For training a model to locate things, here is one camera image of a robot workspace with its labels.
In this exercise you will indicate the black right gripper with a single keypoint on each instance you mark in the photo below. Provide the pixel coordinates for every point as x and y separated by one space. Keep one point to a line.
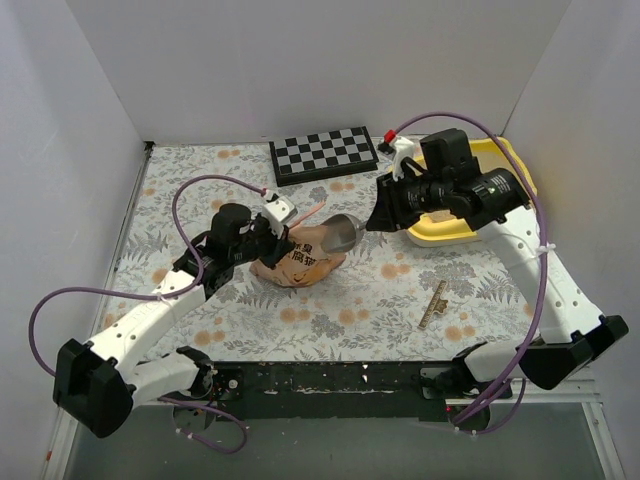
388 201

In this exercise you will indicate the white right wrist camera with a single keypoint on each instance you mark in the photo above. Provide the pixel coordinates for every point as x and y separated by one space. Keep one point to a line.
396 148

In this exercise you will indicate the small brown wooden ruler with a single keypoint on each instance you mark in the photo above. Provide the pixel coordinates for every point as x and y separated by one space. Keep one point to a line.
437 305

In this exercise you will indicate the floral patterned table mat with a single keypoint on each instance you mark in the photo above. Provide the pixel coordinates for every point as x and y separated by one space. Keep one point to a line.
387 299

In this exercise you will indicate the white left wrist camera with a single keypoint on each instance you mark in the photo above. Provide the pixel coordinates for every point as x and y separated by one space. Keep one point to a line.
278 210

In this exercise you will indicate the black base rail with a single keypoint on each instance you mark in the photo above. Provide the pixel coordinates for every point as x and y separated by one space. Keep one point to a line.
336 389

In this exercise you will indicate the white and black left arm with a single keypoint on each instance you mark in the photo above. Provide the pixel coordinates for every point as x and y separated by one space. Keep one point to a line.
101 381

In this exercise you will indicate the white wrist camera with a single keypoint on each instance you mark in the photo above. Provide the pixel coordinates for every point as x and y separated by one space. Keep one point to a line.
278 210
396 148

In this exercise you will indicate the silver metal scoop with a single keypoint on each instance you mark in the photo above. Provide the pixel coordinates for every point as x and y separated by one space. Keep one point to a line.
342 233

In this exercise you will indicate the pink cat litter bag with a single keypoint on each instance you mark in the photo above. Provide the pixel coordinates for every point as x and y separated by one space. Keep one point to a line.
307 264

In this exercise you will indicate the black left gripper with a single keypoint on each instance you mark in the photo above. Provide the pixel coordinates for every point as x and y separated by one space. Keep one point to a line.
276 244

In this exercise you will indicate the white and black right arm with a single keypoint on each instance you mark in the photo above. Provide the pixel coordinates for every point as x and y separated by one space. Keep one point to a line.
571 331

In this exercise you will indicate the black and silver chessboard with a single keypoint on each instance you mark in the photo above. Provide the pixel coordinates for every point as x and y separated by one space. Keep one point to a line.
322 156

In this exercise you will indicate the yellow and white litter box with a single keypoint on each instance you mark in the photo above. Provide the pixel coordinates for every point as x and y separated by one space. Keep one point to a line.
460 230

